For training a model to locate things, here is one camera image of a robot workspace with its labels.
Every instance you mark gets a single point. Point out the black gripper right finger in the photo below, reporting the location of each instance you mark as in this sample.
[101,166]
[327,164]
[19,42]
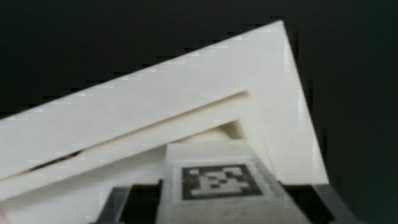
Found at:
[314,205]

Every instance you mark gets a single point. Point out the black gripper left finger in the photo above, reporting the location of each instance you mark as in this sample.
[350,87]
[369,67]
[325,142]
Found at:
[131,204]

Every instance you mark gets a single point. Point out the white table leg with tag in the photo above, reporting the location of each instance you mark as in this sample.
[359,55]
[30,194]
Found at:
[220,189]

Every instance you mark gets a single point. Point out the white L-shaped obstacle fence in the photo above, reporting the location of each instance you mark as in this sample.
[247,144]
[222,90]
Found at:
[243,65]

